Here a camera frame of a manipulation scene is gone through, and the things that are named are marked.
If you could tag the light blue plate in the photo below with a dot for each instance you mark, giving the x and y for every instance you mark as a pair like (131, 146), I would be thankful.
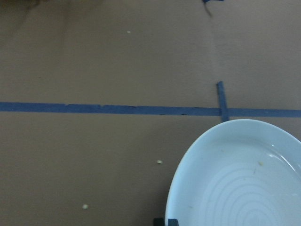
(238, 173)

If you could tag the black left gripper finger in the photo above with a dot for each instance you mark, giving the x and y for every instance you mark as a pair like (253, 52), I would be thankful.
(172, 222)

